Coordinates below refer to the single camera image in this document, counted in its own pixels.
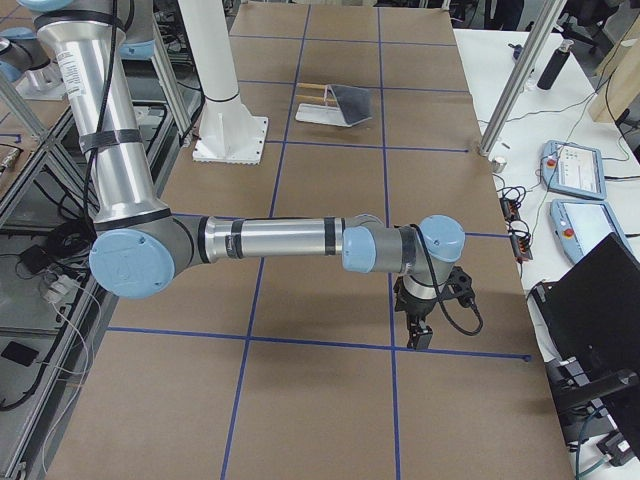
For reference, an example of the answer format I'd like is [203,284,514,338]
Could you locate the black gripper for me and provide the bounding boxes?
[394,277,437,350]

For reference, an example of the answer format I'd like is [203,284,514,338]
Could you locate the blue grey towel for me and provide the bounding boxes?
[328,84,372,127]

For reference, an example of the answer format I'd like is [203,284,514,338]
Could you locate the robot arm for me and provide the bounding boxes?
[1,27,155,82]
[27,1,476,350]

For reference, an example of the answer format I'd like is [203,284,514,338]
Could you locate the white rack base tray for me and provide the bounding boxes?
[295,103,349,127]

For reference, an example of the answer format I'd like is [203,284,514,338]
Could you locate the right wooden rack rod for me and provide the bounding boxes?
[295,95,337,105]

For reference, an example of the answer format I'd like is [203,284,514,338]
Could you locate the wooden rack rod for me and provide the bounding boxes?
[297,82,328,90]
[295,95,337,105]

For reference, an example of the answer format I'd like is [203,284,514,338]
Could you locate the left wooden rack rod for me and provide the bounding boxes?
[297,82,328,90]

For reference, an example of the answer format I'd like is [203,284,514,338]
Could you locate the black relay module board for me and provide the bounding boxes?
[500,198,533,264]

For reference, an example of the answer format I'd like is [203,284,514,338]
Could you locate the black monitor screen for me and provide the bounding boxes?
[533,233,639,452]

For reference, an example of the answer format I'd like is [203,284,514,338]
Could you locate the lower teach pendant tablet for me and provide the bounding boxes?
[550,199,631,264]

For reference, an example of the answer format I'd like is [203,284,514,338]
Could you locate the teach pendant tablet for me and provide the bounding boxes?
[541,140,607,200]
[550,199,631,264]

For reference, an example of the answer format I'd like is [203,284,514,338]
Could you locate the upper teach pendant tablet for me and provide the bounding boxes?
[541,140,607,200]

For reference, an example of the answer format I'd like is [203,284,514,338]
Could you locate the black water bottle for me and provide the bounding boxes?
[537,39,574,90]

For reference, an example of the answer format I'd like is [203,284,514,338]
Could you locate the wooden board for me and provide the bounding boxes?
[588,18,639,122]

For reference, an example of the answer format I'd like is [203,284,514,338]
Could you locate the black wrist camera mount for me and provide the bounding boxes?
[441,266,475,308]

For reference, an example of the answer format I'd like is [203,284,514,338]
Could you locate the white wire rack support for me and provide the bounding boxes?
[323,85,336,106]

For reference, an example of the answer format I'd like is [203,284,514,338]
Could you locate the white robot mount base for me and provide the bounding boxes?
[179,0,269,165]

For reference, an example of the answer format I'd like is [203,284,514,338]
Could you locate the aluminium frame post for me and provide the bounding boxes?
[478,0,566,157]

